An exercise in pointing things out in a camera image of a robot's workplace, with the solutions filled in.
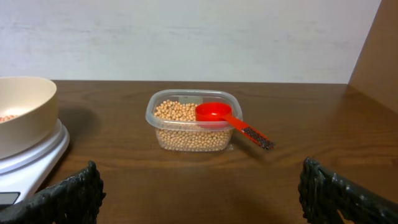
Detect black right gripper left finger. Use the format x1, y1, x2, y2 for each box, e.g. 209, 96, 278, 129
1, 161, 106, 224

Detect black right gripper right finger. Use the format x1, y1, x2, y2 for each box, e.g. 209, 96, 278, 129
298, 157, 397, 224

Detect red plastic measuring scoop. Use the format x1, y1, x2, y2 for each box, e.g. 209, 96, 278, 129
195, 102, 275, 150

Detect white digital kitchen scale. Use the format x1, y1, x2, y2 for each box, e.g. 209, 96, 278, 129
1, 121, 70, 209

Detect cream plastic bowl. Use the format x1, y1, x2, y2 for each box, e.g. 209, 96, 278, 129
1, 77, 58, 159

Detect soybeans in bowl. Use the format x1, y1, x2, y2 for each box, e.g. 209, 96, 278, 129
0, 115, 17, 123

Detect clear container of soybeans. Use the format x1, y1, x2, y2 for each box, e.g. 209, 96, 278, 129
146, 89, 243, 152

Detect brown right side panel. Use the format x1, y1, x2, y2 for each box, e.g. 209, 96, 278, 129
349, 0, 397, 112

